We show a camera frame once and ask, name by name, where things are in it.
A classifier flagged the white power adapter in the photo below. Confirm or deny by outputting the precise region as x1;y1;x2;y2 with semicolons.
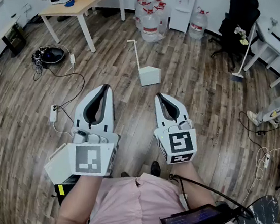
68;53;77;67

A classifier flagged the person's right black shoe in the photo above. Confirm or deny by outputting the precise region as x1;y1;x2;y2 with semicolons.
149;160;163;178

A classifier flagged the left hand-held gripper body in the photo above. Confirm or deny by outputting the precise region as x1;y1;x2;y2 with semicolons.
42;122;121;193

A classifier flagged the person's left forearm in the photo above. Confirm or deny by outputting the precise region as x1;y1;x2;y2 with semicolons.
54;169;104;224

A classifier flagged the white dustpan with long handle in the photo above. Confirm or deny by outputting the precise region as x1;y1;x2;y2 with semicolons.
121;39;166;89

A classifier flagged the white flower with yellow tag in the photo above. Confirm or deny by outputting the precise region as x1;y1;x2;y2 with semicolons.
232;24;252;47

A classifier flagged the white broom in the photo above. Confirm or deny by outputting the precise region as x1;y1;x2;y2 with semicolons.
230;20;257;84

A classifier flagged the flat black object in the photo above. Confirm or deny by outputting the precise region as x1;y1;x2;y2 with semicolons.
269;31;280;43

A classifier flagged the black office chair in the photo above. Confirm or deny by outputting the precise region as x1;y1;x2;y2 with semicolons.
205;0;263;74

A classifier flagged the black round device with cables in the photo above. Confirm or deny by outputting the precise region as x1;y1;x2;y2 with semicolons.
30;43;67;68

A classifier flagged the white desk with black frame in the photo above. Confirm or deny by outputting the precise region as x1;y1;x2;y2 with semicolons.
0;12;31;60

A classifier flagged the white water dispenser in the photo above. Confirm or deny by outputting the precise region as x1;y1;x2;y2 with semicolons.
167;0;198;35

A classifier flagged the black floor cable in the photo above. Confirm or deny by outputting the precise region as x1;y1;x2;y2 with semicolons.
29;66;87;117

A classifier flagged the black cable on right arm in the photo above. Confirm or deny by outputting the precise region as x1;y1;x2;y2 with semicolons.
165;173;259;219

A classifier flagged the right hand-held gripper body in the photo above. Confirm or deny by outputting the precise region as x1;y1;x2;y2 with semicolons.
150;115;201;168

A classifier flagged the black box with yellow label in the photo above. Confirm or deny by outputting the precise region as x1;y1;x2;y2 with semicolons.
51;174;79;208

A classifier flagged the small vase with plant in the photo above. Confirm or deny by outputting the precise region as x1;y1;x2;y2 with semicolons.
267;17;280;35

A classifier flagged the person's right forearm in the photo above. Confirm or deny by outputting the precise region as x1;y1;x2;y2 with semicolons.
165;159;224;214

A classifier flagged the white power strip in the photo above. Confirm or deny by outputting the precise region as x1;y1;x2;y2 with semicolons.
49;104;60;124
263;153;271;169

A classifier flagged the person's pink shirt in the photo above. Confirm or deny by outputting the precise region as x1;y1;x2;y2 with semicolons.
86;166;265;224

